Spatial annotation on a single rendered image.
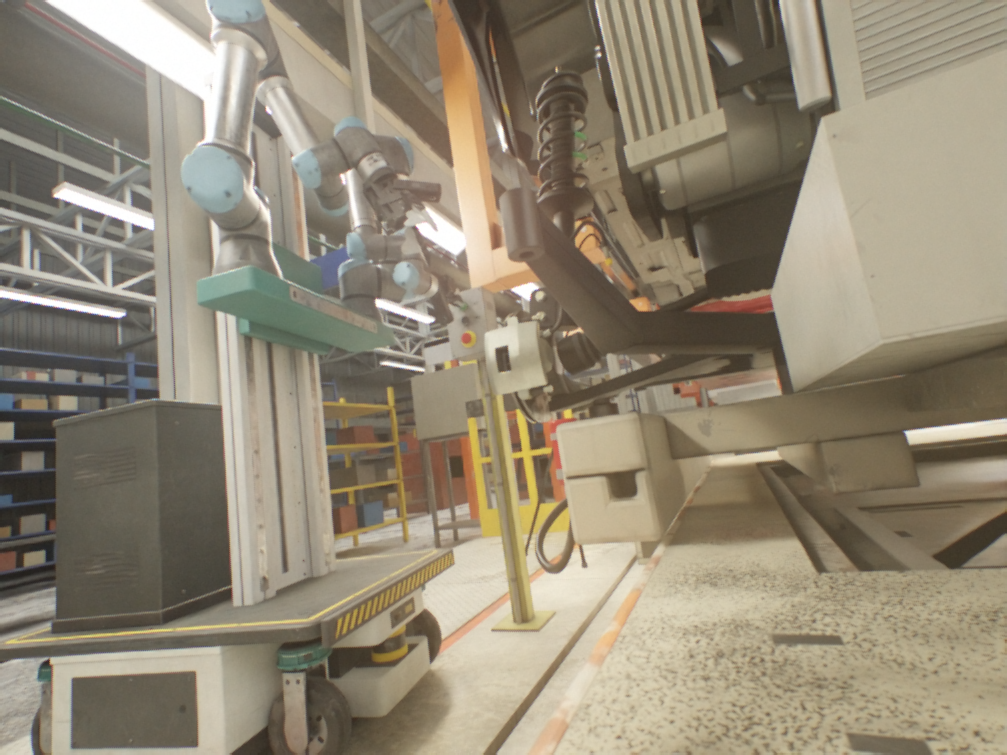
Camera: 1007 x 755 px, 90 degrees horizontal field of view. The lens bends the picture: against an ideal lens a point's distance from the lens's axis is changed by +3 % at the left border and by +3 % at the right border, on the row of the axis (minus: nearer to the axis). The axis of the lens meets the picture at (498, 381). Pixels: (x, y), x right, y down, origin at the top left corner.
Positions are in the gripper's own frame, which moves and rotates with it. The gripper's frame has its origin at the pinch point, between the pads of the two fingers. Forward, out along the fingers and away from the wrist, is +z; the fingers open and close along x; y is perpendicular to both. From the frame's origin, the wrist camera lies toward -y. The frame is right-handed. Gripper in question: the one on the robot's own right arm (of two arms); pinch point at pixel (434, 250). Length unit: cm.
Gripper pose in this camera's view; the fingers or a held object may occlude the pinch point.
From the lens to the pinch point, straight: 119.1
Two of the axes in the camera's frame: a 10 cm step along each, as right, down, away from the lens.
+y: -8.1, 4.9, -3.4
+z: 5.4, 8.4, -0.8
